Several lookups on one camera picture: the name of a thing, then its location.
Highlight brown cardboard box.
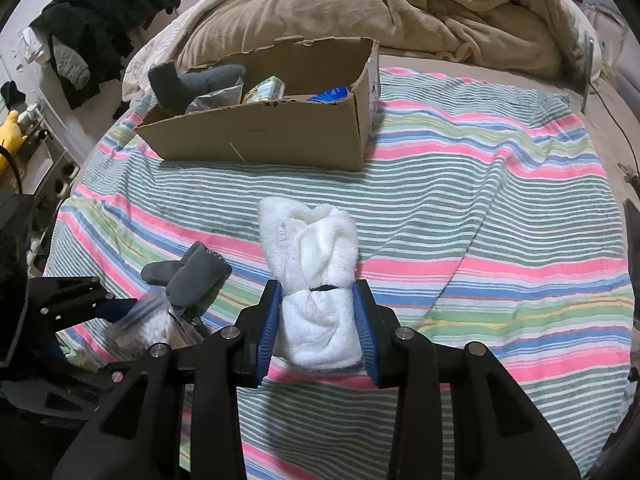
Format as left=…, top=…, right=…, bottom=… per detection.
left=136, top=37, right=380, bottom=170

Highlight blue plastic packet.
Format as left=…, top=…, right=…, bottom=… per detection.
left=307, top=86, right=349, bottom=103

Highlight black clothes pile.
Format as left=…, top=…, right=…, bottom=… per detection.
left=29, top=0, right=181, bottom=110

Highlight clear plastic bag with snack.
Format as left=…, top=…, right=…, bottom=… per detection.
left=105, top=288, right=203, bottom=360

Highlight yellow plush toy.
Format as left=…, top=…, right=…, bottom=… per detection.
left=0, top=110, right=26, bottom=156

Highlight tan fleece blanket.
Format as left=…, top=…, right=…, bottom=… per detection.
left=168, top=0, right=586, bottom=79

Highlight white socks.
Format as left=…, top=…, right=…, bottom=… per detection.
left=258, top=196, right=362, bottom=372

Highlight green yellow juice carton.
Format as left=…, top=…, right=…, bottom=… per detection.
left=242, top=76, right=285, bottom=104

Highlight striped colourful towel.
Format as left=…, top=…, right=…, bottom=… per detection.
left=44, top=68, right=634, bottom=472

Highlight grey anti-slip socks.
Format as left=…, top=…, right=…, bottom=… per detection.
left=141, top=242, right=231, bottom=309

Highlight black cable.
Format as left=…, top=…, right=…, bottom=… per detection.
left=579, top=34, right=640, bottom=162

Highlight grey knit gloves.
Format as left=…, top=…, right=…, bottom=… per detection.
left=148, top=62, right=246, bottom=116

